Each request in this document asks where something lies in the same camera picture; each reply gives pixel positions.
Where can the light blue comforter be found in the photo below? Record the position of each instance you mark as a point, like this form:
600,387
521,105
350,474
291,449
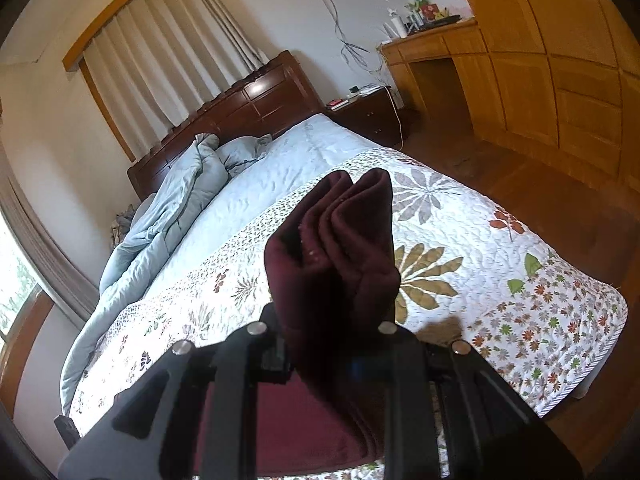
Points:
194,179

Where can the beige window curtain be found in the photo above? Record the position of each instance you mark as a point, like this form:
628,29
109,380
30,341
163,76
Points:
156,62

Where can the maroon pants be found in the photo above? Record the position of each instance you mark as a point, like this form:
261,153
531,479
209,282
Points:
332,278

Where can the floral quilt bedspread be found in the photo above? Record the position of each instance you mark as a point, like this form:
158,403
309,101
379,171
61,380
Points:
467,267

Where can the wooden desk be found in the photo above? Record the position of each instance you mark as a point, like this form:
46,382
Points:
447,75

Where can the dark wooden nightstand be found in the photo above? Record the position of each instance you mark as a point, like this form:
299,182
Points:
374,115

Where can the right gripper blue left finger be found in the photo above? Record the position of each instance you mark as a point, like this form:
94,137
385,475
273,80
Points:
256,352

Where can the dark wooden headboard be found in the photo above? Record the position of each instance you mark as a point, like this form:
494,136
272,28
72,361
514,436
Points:
268,101

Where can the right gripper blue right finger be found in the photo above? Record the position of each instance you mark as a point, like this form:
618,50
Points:
375,360

